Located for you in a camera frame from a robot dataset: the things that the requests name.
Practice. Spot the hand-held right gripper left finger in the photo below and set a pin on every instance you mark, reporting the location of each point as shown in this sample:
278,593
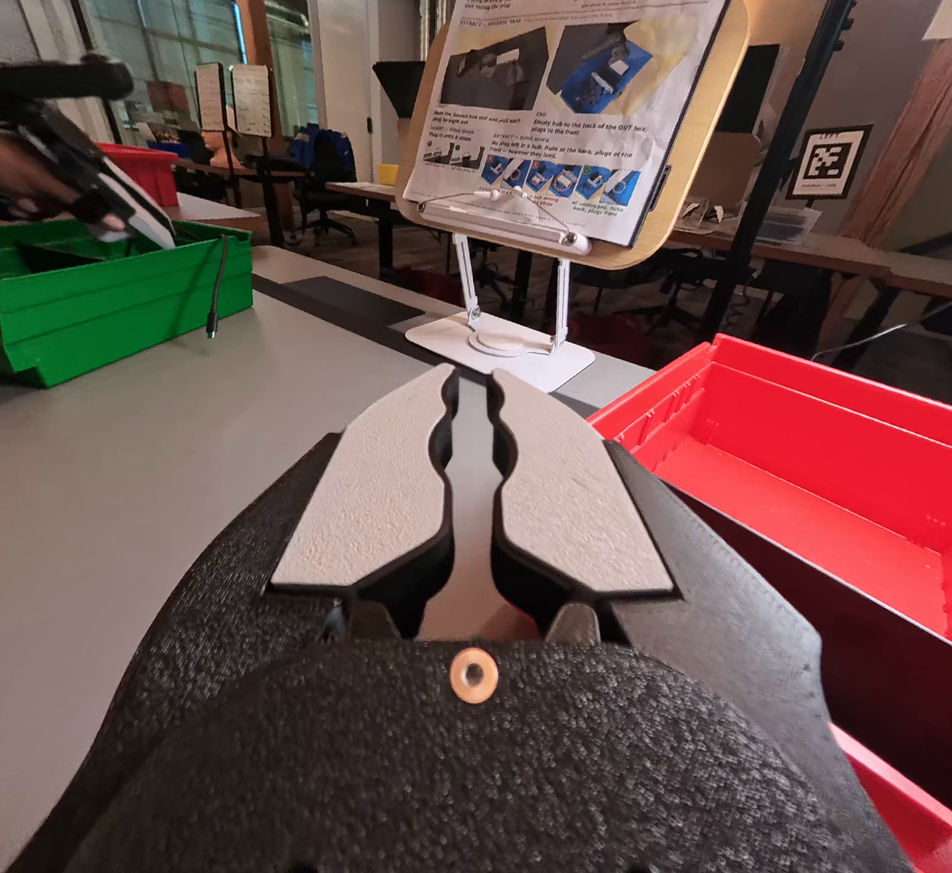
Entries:
364,501

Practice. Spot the black and tan folded panel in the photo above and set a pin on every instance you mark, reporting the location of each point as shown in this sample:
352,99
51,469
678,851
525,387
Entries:
398,88

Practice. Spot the printed instruction sheet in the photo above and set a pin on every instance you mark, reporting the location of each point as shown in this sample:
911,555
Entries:
595,136

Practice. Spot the person's left hand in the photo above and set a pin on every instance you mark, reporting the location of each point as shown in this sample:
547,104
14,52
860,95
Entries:
30,181

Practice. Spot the small instruction board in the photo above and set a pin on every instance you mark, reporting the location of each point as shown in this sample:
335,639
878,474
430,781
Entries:
210,95
251,99

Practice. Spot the wood and white document stand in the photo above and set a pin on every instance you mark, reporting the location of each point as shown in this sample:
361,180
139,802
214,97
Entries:
439,337

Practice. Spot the black office chair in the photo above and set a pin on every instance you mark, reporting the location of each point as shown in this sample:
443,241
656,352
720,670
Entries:
335,181

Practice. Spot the large red plastic bin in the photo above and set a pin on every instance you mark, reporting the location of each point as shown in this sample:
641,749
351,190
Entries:
781,456

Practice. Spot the blue backpack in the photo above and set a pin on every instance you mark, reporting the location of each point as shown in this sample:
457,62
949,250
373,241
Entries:
306,147

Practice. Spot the yellow box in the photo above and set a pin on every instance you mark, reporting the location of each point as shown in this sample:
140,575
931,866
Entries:
389,173

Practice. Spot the small red plastic bin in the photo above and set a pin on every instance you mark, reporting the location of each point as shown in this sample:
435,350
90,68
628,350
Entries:
149,173

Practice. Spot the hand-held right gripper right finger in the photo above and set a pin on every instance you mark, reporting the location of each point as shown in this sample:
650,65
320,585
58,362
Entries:
573,508

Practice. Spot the wooden pillar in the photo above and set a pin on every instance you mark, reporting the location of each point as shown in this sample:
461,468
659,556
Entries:
249,17
907,173

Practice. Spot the green plastic bin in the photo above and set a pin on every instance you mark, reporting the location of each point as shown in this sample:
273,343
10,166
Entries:
111,307

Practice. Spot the long wooden workbench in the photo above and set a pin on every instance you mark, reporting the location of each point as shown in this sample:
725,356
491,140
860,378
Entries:
818,248

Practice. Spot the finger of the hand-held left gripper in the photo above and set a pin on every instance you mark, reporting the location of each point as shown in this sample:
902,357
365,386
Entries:
141,207

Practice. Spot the framed black-white marker sign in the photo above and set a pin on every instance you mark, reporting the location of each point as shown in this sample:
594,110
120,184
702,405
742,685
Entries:
829,162

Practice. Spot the light stand pole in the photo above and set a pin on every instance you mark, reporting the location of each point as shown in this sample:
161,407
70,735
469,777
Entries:
798,106

